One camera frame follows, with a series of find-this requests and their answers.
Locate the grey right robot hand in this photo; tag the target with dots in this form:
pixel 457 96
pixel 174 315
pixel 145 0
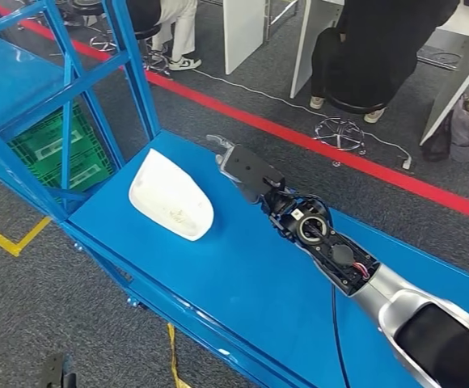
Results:
pixel 247 194

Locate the white moulded plastic part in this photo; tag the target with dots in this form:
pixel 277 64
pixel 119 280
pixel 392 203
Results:
pixel 170 195

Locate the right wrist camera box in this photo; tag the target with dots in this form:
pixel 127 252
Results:
pixel 251 166

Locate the black stool chrome base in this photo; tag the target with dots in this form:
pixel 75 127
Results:
pixel 147 32
pixel 87 6
pixel 352 106

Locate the person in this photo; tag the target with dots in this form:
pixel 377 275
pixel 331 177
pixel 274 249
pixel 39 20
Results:
pixel 380 48
pixel 177 27

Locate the red barrier belt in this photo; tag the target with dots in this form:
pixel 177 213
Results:
pixel 258 122

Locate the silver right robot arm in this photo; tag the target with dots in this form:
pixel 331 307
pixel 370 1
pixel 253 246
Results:
pixel 384 294

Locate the grey bag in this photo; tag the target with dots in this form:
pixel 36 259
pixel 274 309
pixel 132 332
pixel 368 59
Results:
pixel 460 139

